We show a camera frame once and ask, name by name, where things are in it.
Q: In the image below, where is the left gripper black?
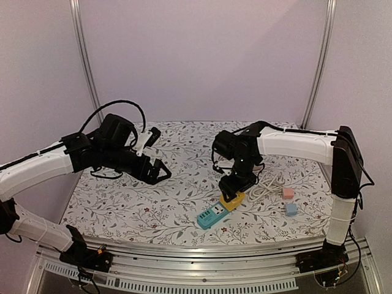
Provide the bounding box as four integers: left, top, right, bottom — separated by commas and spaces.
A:
101, 144, 172, 185

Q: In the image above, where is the yellow cube socket adapter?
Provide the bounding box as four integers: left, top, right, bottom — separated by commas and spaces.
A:
219, 192, 246, 212

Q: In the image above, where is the teal power strip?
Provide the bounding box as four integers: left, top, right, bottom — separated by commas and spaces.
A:
197, 202, 234, 230

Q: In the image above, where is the blue charger cube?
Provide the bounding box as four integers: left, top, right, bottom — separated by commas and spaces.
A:
284, 203, 298, 217

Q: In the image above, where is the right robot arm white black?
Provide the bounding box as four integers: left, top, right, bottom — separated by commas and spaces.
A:
212, 121, 364, 267

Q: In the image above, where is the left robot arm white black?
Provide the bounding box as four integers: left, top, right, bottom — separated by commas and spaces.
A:
1, 114, 172, 266

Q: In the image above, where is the pink round power strip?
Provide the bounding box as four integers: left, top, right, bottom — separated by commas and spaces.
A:
253, 163, 265, 172

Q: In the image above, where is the pink charger cube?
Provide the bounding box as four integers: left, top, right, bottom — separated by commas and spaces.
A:
281, 187, 294, 200

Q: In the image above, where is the floral table mat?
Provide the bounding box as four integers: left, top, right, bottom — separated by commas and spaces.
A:
61, 121, 333, 247

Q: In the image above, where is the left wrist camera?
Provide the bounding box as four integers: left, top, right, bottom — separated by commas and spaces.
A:
134, 127, 161, 157

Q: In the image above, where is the white power strip cable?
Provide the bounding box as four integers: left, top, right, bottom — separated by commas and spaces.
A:
244, 171, 284, 202

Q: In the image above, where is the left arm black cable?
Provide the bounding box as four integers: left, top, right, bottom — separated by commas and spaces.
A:
79, 99, 148, 179

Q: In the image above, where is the aluminium front rail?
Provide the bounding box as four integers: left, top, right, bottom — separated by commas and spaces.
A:
27, 237, 383, 293

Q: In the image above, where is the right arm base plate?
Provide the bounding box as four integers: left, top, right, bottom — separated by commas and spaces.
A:
295, 246, 349, 273

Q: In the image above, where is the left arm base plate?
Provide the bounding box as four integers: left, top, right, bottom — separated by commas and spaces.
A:
59, 243, 113, 273

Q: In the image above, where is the left aluminium corner post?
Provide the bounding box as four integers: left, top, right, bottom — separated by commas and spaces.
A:
70, 0, 100, 109

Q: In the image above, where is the aluminium corner post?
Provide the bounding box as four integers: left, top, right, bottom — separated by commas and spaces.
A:
70, 0, 100, 109
300, 0, 337, 129

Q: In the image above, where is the right aluminium corner post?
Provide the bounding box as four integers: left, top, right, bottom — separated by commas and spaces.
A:
300, 0, 337, 129

